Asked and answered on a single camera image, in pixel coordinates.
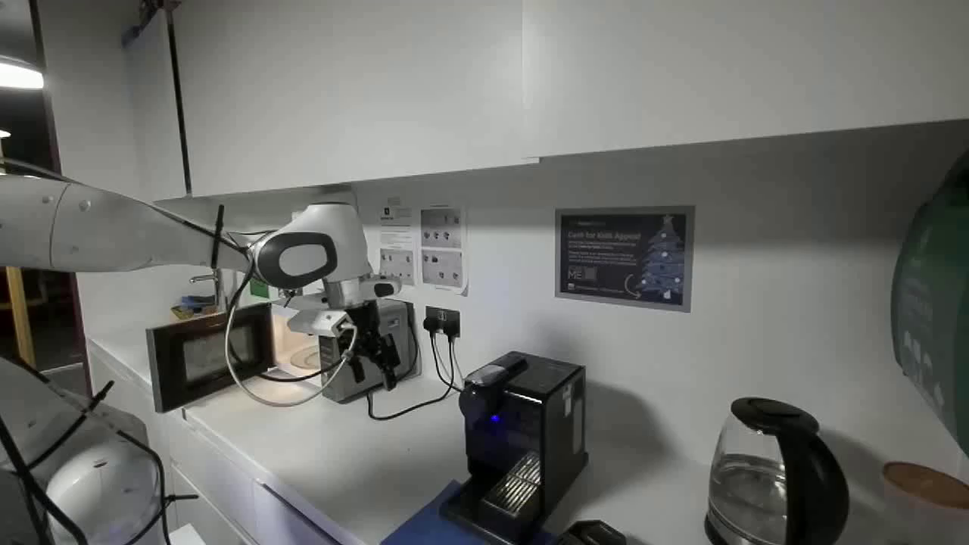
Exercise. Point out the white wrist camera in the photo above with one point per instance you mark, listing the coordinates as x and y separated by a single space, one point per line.
319 321

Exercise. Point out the white upper cabinets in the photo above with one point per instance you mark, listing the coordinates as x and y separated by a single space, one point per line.
335 91

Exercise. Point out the wall instruction stickers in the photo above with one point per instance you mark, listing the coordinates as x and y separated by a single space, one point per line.
422 246

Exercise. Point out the black coffee machine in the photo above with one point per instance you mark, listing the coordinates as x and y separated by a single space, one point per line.
525 442

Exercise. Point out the black microwave door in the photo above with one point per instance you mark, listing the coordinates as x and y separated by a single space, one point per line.
188 357

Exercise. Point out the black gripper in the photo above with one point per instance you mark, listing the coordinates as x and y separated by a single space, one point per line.
376 355

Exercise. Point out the glass electric kettle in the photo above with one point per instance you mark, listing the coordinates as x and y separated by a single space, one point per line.
773 478

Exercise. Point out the green round sign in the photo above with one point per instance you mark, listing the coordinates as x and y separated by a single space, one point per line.
930 300

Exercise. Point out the framed dark poster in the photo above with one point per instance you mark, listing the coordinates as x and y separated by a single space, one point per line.
633 255

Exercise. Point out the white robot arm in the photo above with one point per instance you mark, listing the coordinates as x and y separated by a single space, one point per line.
64 226

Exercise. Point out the blue counter mat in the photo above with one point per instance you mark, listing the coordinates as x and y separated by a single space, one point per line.
431 528

